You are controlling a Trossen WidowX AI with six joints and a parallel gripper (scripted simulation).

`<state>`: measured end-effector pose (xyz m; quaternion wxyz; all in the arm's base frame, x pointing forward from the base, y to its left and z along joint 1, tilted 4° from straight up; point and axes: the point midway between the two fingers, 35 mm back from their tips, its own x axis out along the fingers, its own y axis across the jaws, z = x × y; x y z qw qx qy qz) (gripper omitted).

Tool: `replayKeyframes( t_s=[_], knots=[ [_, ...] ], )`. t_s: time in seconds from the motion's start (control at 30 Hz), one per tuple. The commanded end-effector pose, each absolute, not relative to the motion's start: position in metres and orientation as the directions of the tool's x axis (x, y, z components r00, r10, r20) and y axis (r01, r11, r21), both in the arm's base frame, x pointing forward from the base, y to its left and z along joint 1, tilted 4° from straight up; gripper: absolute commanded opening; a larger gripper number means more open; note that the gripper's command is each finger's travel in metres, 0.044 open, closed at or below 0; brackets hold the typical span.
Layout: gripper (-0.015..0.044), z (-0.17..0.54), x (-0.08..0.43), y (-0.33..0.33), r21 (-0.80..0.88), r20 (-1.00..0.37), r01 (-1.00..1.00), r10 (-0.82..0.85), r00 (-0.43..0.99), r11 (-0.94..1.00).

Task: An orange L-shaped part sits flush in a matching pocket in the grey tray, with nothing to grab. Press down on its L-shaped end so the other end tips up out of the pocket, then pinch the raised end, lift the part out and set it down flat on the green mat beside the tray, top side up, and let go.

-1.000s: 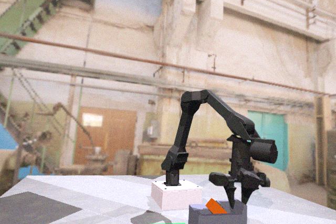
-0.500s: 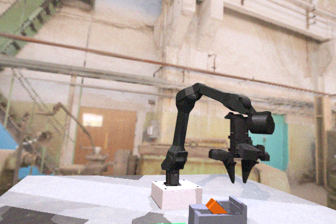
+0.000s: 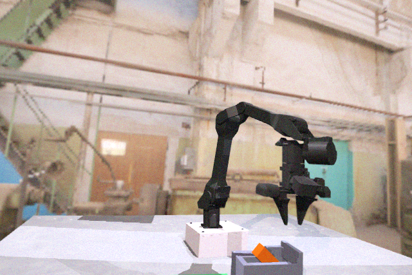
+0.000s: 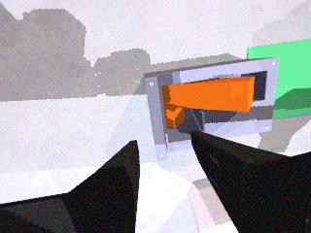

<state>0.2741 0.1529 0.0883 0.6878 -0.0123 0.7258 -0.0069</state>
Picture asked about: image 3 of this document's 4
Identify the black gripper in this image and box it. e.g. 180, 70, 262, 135
256, 163, 331, 225

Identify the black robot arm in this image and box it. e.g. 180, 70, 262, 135
197, 102, 337, 229

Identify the orange l-shaped part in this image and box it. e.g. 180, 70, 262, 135
252, 243, 278, 262

